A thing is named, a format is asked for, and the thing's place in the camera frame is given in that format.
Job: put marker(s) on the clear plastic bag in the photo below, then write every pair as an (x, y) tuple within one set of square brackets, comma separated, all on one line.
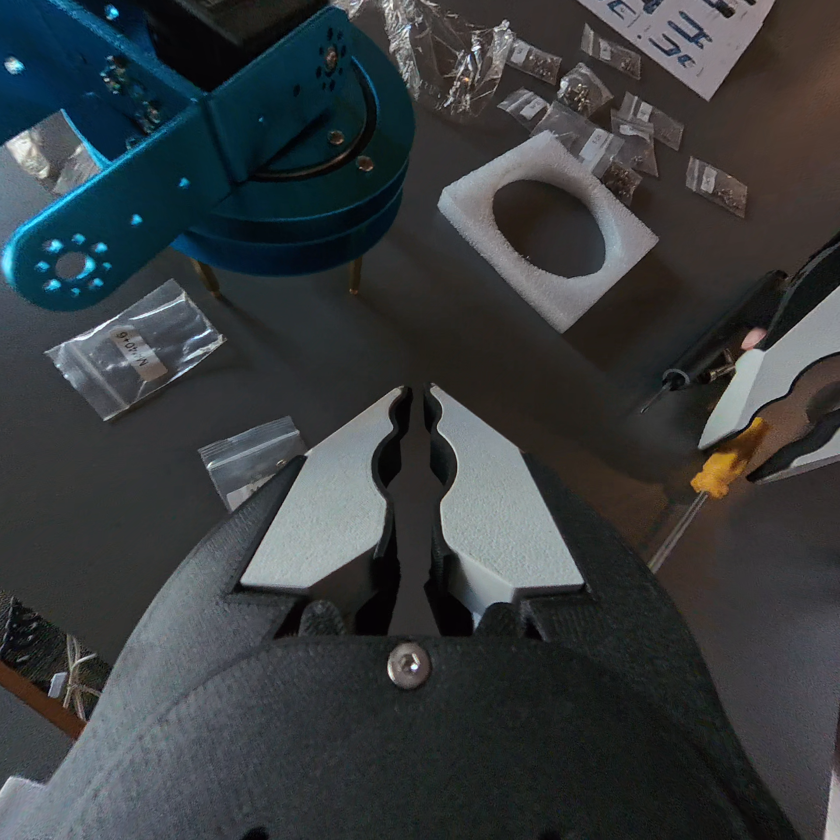
[(46, 157)]

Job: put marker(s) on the pile of small screw bags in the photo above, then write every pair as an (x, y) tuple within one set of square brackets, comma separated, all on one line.
[(590, 138)]

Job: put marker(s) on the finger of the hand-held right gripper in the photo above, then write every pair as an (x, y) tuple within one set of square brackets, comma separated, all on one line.
[(754, 387), (814, 453)]

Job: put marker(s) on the person's right hand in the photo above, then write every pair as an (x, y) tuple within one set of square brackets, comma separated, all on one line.
[(753, 338)]

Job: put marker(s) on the black electric screwdriver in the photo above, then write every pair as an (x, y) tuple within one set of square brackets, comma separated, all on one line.
[(715, 334)]

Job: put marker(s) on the printed instruction sheet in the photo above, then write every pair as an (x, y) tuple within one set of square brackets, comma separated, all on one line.
[(695, 39)]

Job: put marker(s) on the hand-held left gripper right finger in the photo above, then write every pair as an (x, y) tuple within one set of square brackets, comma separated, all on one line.
[(505, 525)]

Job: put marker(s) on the labelled zip bag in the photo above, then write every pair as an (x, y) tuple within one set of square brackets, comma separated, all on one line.
[(131, 348)]

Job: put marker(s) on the crumpled clear plastic wrap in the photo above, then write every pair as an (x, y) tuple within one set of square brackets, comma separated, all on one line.
[(433, 52)]

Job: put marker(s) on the clear zip bag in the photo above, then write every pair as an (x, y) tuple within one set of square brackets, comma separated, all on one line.
[(249, 459)]

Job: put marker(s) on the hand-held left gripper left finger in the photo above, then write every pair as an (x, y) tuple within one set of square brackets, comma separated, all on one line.
[(321, 525)]

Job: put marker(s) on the metal cross wrench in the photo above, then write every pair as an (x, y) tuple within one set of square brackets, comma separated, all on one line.
[(720, 366)]

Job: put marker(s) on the white foam frame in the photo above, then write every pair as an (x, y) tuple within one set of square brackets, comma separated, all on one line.
[(479, 197)]

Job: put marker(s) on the dark grey desk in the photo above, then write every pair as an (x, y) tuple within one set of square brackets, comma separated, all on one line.
[(459, 341)]

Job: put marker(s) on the blue toy robot arm base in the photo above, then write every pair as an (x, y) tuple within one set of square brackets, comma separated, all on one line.
[(295, 164)]

